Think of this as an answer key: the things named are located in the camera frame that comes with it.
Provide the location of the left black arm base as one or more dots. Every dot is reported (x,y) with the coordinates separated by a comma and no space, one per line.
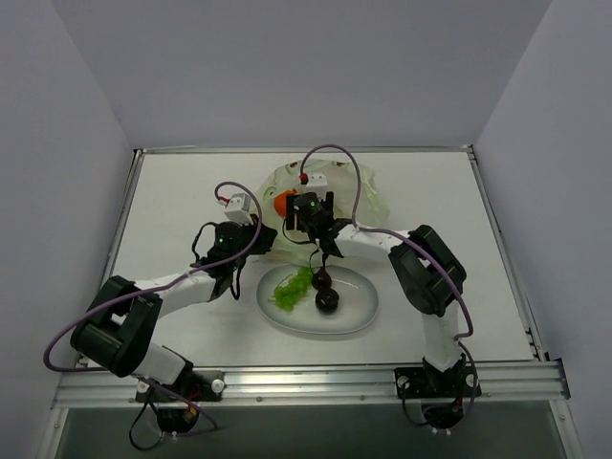
(177,406)

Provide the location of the aluminium front rail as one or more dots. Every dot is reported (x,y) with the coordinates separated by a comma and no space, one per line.
(514,381)

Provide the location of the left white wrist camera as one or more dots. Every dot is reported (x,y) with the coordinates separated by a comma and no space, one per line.
(237,209)

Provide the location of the green fake grapes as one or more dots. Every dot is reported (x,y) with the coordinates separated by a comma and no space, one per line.
(291,289)

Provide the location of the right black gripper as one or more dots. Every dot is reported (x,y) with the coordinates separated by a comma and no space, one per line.
(294,210)

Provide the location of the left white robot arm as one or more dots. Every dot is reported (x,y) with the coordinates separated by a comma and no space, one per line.
(118,328)

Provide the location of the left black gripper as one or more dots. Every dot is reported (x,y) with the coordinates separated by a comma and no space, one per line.
(263,237)

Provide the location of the translucent plastic bag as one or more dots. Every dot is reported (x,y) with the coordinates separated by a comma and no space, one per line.
(373,210)

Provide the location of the dark purple fake fruit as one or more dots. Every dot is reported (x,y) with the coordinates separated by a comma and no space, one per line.
(321,280)

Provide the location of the orange fake fruit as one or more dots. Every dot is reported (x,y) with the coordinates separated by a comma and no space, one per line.
(280,204)

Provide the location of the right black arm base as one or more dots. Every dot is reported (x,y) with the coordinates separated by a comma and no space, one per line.
(437,399)

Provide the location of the white oval plate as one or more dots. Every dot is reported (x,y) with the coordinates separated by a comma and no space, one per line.
(358,303)

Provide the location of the dark round fake fruit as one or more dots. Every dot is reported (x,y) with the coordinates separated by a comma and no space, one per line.
(327,301)

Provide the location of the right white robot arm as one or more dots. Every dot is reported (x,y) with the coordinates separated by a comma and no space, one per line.
(429,274)

